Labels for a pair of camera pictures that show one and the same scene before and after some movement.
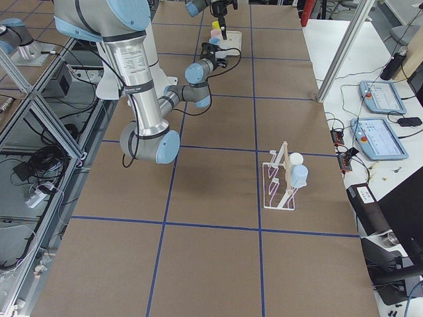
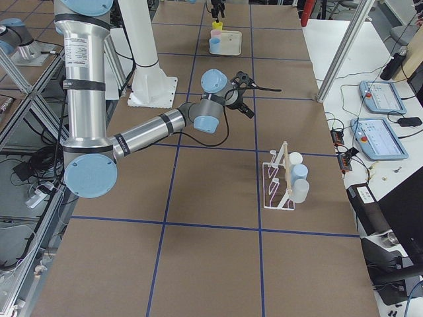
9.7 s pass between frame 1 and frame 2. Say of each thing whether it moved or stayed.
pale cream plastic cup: stayed
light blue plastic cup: stayed
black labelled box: stayed
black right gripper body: moved
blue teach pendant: stayed
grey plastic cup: moved
